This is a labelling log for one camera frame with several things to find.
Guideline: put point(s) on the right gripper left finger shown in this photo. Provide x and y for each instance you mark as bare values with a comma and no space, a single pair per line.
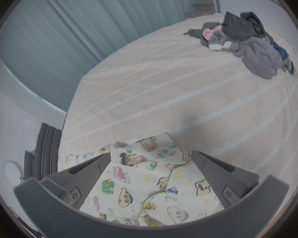
82,177

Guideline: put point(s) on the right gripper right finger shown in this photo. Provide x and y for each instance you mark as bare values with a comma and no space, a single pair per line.
223,180

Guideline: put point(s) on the white printed pyjama top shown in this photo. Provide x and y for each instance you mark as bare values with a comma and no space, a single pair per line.
151,177

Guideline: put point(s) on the pile of clothes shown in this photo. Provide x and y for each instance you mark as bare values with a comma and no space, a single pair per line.
253,51

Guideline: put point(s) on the black chest of drawers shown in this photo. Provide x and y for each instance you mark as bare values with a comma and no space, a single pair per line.
47,150

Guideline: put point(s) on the bed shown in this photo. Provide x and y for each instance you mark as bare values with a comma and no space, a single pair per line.
164,83

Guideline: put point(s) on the blue-green curtain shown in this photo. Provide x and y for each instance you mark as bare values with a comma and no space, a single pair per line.
77,33

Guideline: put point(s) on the grey bedside table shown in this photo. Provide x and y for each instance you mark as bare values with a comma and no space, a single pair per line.
201,9

